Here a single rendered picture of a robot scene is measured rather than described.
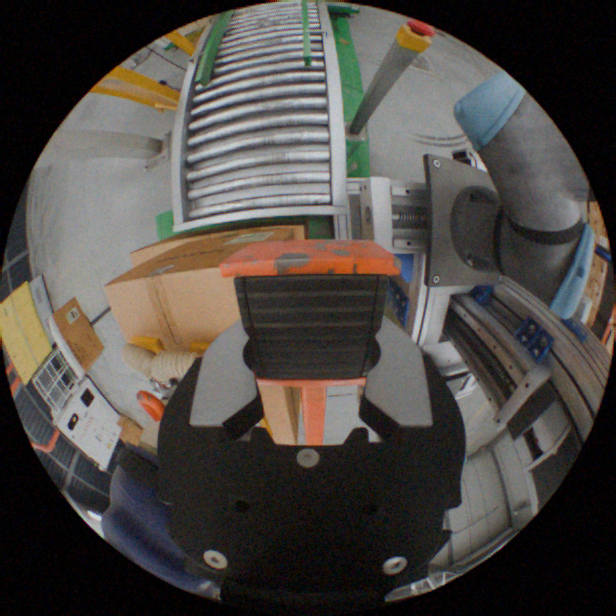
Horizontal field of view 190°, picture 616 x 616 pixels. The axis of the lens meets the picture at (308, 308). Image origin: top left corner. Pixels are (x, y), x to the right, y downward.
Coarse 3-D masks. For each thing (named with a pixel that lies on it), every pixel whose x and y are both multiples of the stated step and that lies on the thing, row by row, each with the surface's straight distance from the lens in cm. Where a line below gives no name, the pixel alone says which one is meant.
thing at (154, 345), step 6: (132, 336) 50; (138, 336) 49; (132, 342) 49; (138, 342) 47; (144, 342) 45; (150, 342) 44; (156, 342) 43; (150, 348) 45; (156, 348) 43; (162, 348) 44; (156, 354) 45
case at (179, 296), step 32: (160, 256) 59; (192, 256) 42; (224, 256) 34; (128, 288) 43; (160, 288) 36; (192, 288) 31; (224, 288) 29; (128, 320) 49; (160, 320) 40; (192, 320) 34; (224, 320) 31; (288, 416) 48
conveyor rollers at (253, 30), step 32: (224, 32) 165; (256, 32) 144; (288, 32) 135; (256, 64) 117; (288, 64) 108; (320, 64) 107; (256, 96) 98; (192, 128) 104; (224, 128) 93; (256, 128) 90; (192, 160) 97; (256, 160) 82; (288, 160) 80; (320, 160) 80; (192, 192) 93; (224, 192) 87
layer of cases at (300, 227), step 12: (216, 228) 122; (228, 228) 102; (240, 228) 89; (252, 228) 81; (264, 228) 80; (276, 228) 79; (288, 228) 78; (300, 228) 78; (168, 240) 119; (180, 240) 98; (192, 240) 94; (132, 252) 127; (144, 252) 118; (156, 252) 110; (132, 264) 129; (300, 408) 144
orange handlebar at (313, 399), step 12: (144, 396) 34; (312, 396) 17; (324, 396) 17; (144, 408) 38; (156, 408) 34; (312, 408) 18; (324, 408) 19; (156, 420) 40; (312, 420) 20; (324, 420) 21; (312, 432) 23; (312, 444) 26
